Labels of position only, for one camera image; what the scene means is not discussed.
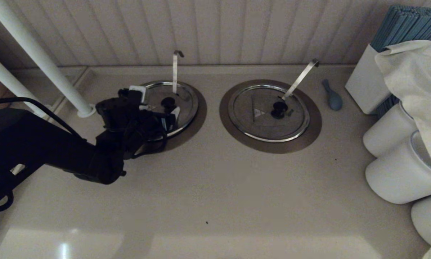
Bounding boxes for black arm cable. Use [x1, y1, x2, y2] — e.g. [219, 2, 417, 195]
[0, 97, 82, 139]

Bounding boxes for cream cloth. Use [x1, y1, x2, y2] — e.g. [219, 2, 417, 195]
[374, 40, 431, 259]

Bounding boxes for thick white pole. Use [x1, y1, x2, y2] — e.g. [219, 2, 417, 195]
[0, 0, 96, 118]

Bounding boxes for thin white pole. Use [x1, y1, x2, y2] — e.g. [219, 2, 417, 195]
[0, 47, 50, 118]

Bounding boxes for ladle handle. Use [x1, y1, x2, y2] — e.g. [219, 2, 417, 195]
[172, 50, 184, 96]
[282, 59, 320, 101]

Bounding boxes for brown metal well ring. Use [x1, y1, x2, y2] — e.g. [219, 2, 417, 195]
[219, 79, 322, 154]
[143, 80, 207, 151]

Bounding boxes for steel lid with black knob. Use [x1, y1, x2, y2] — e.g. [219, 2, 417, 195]
[140, 81, 199, 139]
[228, 84, 310, 143]

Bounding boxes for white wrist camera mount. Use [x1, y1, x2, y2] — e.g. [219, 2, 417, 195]
[128, 85, 147, 105]

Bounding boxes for blue rice paddle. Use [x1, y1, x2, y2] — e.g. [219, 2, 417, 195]
[322, 79, 343, 111]

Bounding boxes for white straw holder box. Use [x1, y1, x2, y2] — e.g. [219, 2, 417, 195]
[345, 44, 392, 115]

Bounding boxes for white paper cup stack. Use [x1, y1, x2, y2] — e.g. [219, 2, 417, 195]
[365, 130, 431, 205]
[363, 102, 419, 158]
[411, 194, 431, 246]

